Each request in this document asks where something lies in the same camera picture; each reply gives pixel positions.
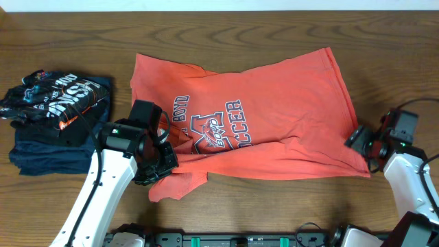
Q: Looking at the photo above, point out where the red soccer t-shirt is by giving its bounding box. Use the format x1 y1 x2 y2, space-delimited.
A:
130 48 370 202

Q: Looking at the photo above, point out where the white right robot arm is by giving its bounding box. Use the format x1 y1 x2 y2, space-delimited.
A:
332 108 438 246

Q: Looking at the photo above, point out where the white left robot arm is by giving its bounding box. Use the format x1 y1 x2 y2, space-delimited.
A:
51 99 178 247

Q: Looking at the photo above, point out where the black printed folded t-shirt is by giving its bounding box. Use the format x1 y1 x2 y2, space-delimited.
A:
1 70 111 147

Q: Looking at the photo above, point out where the navy folded t-shirt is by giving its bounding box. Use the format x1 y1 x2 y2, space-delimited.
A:
8 75 114 176

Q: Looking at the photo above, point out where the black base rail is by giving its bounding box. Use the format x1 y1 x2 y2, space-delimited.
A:
102 224 343 247

